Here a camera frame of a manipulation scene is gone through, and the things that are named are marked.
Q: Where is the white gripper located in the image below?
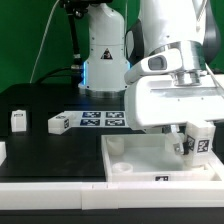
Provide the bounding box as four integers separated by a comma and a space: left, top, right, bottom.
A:
124, 75, 224, 154

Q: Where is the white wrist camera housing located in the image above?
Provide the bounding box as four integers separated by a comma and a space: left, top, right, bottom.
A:
124, 48, 183, 85

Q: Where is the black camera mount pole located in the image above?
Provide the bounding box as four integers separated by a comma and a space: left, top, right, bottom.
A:
60, 0, 89, 87

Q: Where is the black cable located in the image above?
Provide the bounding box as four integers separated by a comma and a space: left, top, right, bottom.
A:
35, 65, 82, 84

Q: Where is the white sheet with tags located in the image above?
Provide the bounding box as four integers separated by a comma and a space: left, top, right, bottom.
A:
65, 111, 128, 128

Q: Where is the white left fence stub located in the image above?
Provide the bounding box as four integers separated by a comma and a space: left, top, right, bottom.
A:
0, 142, 7, 166

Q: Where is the white cable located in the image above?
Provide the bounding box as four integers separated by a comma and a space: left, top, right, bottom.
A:
29, 0, 63, 84

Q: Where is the white front fence wall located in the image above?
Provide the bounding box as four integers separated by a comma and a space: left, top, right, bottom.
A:
0, 181, 224, 210

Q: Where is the white square table top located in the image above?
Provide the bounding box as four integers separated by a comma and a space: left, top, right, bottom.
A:
101, 134, 224, 182

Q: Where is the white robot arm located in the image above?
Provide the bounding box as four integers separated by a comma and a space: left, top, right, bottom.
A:
80, 0, 224, 130

